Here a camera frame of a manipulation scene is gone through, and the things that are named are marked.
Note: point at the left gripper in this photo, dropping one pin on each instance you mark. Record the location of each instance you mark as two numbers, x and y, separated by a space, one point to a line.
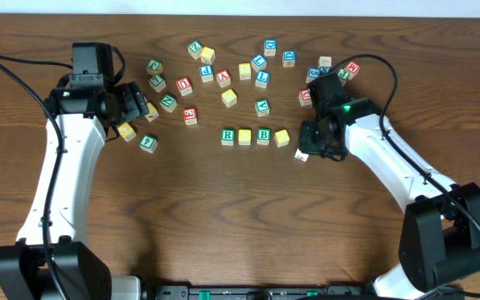
136 100

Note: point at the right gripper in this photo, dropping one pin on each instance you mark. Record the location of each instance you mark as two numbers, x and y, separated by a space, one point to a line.
307 146

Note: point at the blue T block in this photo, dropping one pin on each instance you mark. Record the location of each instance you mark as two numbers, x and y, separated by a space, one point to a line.
302 156

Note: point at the yellow O block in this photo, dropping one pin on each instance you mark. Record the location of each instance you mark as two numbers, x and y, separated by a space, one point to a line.
282 138
244 137

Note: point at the green B block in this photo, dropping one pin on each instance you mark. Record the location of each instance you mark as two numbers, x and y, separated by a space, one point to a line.
263 136

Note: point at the green R block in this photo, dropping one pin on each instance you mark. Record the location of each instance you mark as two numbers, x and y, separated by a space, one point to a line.
227 137

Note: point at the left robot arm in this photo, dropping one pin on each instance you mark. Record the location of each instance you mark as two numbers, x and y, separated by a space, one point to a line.
50 258

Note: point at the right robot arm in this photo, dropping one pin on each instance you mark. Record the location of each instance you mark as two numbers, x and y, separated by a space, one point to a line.
440 239

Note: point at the yellow block beside V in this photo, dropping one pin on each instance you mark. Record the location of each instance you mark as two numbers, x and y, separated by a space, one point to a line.
152 112

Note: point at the yellow block far left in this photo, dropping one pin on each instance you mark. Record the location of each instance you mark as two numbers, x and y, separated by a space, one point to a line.
126 131

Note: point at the green 7 block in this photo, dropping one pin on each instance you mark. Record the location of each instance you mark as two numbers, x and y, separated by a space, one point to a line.
157 83

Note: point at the green N block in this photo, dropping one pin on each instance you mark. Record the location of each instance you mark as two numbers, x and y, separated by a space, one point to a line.
168 103

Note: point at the green 4 block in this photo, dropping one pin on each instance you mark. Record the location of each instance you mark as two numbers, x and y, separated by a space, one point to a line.
148 143

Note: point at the green J block left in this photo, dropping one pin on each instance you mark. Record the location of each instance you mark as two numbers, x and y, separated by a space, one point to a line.
154 67

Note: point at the green j block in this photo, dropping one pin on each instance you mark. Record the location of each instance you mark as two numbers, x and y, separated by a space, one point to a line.
154 67
343 75

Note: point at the red U block right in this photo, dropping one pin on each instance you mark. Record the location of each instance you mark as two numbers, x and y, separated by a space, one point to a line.
304 97

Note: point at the red u block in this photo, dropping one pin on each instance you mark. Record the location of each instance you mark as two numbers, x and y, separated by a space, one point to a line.
184 86
304 97

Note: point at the red U block left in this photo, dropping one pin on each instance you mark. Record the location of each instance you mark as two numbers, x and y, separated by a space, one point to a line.
184 86

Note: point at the red E block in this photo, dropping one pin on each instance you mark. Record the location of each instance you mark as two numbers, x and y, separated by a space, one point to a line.
190 116

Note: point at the green J block right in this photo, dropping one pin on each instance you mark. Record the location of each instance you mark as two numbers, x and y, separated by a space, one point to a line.
343 75

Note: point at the blue 5 block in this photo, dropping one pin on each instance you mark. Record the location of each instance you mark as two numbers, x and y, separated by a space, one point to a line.
312 74

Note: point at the green V block centre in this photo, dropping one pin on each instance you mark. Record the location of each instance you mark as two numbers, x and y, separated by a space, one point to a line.
262 107

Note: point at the red M block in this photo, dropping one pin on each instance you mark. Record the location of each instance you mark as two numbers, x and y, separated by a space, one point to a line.
353 69

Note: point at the plain X block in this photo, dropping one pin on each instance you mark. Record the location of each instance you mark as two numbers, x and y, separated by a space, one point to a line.
325 64

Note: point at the blue P block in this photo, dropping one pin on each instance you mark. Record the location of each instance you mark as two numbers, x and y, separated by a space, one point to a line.
206 73

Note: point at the green Z block top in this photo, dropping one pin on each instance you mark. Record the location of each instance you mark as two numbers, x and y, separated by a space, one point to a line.
195 49

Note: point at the blue L block lower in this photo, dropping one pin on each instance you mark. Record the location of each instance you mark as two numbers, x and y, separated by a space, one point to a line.
262 79

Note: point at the blue l block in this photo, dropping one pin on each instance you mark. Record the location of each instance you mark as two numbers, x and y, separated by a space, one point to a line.
259 63
262 79

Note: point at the blue D block right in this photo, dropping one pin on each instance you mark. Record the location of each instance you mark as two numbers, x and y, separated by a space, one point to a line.
289 57

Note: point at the blue d block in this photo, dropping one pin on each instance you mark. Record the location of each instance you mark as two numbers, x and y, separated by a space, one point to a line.
289 57
270 47

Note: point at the yellow block near Z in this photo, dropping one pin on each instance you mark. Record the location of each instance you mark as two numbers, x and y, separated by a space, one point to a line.
207 55

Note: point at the red A block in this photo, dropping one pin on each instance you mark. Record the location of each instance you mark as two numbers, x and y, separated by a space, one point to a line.
224 78

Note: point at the yellow C block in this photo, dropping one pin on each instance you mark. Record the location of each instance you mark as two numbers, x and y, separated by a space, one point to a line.
229 98

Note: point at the blue L block upper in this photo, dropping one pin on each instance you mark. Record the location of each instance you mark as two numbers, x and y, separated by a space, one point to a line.
259 63

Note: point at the yellow S block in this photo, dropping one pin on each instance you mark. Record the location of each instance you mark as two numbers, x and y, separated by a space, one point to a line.
244 71

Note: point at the blue D block top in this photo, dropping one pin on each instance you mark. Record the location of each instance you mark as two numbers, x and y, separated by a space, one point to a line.
270 47

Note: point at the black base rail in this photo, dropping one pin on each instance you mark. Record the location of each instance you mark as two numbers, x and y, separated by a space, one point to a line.
333 291

